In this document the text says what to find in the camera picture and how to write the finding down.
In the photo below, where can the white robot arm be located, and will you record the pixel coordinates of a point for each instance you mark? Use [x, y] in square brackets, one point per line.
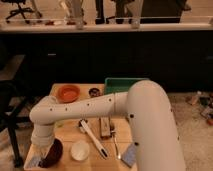
[151, 119]

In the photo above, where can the metal fork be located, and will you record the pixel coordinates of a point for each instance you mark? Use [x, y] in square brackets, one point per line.
[116, 145]

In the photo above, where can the black office chair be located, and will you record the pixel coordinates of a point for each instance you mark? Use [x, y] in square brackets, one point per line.
[22, 11]

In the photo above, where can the small white bowl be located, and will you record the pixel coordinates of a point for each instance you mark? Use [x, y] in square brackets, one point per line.
[80, 150]

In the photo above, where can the orange bowl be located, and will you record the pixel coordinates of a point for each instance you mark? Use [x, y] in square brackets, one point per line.
[68, 93]

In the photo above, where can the wooden block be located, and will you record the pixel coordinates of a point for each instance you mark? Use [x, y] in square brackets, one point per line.
[104, 127]

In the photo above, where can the dark purple bowl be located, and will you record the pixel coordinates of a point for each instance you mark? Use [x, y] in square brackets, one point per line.
[53, 155]

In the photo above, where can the green plastic bin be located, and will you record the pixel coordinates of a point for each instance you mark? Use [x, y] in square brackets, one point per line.
[114, 84]

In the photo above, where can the small dark cup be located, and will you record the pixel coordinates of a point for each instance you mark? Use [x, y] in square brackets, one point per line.
[94, 92]

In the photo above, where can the black side stand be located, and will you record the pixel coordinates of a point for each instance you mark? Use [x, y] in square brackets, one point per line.
[9, 118]

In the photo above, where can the light blue towel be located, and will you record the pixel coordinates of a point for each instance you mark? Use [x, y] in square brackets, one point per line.
[34, 162]

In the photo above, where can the blue sponge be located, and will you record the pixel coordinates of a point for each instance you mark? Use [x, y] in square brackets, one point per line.
[129, 156]

